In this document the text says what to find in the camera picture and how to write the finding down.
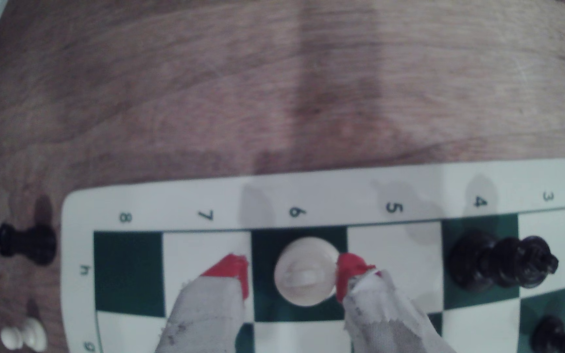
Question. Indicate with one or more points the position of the white chess pawn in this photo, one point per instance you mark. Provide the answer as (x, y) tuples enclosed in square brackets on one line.
[(27, 336)]

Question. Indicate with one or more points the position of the green and white chess mat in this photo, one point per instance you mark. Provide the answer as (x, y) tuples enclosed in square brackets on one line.
[(341, 196)]

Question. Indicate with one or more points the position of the black chess pawn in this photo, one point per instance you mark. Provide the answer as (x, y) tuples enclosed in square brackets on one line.
[(554, 338)]

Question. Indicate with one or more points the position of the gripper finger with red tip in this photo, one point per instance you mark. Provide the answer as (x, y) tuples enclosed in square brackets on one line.
[(385, 318), (209, 314)]

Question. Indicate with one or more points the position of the white chess king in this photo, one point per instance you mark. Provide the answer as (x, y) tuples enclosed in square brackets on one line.
[(307, 272)]

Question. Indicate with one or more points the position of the black chess queen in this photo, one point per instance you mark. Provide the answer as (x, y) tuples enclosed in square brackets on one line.
[(498, 262)]

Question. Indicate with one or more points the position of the black chess rook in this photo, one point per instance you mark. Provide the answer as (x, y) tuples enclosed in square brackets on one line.
[(30, 243)]

